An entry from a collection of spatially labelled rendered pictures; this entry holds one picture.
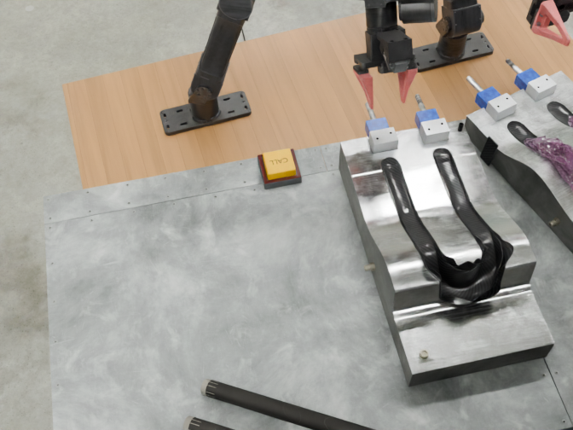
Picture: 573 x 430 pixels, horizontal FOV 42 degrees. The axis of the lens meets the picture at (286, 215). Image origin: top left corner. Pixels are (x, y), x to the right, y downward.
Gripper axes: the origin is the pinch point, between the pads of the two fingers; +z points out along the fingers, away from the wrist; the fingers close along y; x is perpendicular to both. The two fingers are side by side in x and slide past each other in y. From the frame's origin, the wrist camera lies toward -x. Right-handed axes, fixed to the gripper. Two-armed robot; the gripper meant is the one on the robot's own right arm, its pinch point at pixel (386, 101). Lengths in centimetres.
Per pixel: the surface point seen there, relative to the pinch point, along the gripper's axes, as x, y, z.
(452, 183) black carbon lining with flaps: -5.1, 10.7, 17.5
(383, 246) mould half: -18.1, -7.5, 20.7
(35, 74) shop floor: 163, -92, 24
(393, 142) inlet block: 2.0, 1.4, 9.4
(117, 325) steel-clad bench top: -11, -58, 30
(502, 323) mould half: -30.1, 10.0, 33.9
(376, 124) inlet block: 7.7, -0.4, 7.4
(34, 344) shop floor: 64, -96, 80
